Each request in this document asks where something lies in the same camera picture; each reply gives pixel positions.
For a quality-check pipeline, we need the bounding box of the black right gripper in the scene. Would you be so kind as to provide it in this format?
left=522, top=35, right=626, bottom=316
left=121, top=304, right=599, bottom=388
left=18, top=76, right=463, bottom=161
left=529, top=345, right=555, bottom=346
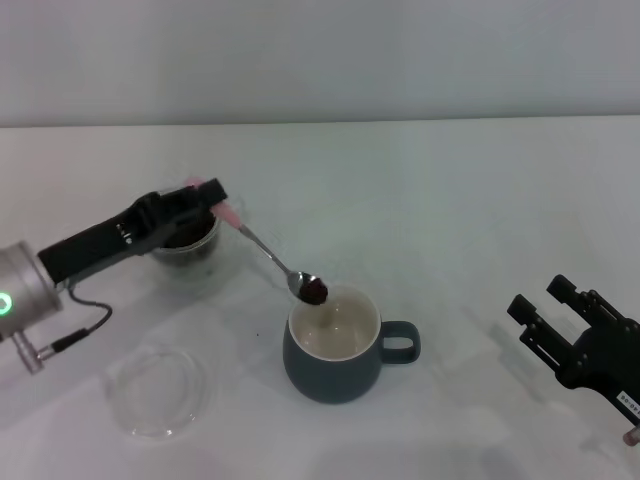
left=506, top=273, right=640, bottom=419

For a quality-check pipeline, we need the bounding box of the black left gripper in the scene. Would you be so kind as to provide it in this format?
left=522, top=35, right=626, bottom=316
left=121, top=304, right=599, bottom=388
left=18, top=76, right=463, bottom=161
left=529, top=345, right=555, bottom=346
left=37, top=176, right=229, bottom=287

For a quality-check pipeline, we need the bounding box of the pink handled metal spoon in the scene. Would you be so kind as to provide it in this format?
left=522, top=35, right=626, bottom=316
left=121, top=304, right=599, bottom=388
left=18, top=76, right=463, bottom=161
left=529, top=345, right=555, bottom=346
left=183, top=174, right=330, bottom=306

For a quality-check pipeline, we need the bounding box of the dark teal ceramic mug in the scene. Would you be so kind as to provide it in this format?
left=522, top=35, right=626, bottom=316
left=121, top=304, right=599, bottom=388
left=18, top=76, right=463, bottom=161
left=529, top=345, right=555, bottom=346
left=283, top=284, right=422, bottom=405

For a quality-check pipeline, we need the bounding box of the coffee beans pile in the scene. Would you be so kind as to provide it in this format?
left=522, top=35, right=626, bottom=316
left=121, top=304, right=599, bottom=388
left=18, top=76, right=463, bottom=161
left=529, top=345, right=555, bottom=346
left=164, top=214, right=219, bottom=250

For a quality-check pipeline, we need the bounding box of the clear glass cup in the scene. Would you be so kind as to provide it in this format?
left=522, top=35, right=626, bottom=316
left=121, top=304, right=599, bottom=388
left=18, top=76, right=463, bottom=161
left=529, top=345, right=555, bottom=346
left=148, top=192, right=247, bottom=270

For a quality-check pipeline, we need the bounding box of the glass saucer under cup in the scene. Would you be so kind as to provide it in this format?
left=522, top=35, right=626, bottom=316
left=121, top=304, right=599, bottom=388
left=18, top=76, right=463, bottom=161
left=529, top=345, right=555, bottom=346
left=134, top=234, right=242, bottom=289

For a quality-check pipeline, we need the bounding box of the small clear glass dish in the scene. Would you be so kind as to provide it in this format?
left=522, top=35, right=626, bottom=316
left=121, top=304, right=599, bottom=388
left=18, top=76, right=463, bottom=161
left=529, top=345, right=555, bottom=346
left=103, top=344, right=209, bottom=441

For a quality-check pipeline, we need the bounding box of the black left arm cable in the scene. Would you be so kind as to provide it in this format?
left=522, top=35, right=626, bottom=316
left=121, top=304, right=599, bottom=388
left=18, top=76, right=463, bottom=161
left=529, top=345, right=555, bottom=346
left=48, top=282, right=114, bottom=352

